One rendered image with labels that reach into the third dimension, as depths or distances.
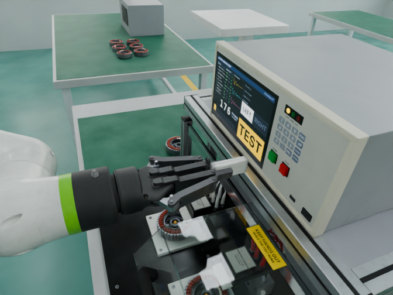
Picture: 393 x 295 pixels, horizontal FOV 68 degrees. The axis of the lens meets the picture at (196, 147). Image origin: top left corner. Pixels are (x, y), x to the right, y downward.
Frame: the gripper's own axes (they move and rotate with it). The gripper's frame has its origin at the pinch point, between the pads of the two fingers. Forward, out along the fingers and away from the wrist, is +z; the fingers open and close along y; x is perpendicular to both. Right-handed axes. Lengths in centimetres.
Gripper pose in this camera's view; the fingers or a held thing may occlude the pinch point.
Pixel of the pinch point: (228, 167)
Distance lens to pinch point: 53.8
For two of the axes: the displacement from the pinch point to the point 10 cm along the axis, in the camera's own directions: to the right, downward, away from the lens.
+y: 3.7, 5.6, -7.4
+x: 0.5, -8.1, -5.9
